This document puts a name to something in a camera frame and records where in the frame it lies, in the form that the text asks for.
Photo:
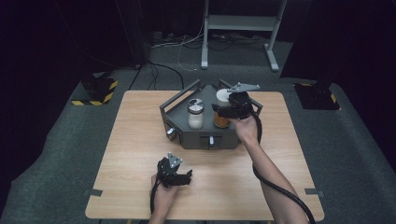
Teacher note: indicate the yellow black striped block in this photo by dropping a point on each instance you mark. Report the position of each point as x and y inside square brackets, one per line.
[317, 96]
[98, 90]

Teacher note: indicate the orange spice jar white lid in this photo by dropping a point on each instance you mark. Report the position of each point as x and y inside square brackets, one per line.
[221, 122]

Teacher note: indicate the person's right hand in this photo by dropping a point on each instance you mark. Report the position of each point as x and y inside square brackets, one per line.
[247, 130]

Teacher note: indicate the person's left hand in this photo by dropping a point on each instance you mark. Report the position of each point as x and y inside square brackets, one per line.
[162, 197]

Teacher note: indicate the grey metal stand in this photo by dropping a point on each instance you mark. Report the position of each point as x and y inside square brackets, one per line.
[239, 22]

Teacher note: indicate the grey rack with drawers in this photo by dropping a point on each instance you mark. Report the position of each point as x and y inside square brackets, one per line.
[199, 138]

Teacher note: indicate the glass jar of white granules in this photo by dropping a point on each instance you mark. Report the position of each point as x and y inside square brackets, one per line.
[195, 119]

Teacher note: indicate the grey tape piece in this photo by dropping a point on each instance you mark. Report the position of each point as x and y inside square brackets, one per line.
[314, 192]
[92, 192]

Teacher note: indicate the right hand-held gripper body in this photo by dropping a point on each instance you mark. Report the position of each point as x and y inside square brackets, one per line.
[241, 104]

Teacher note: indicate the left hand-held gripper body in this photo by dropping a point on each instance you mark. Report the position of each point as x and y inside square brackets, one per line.
[169, 174]

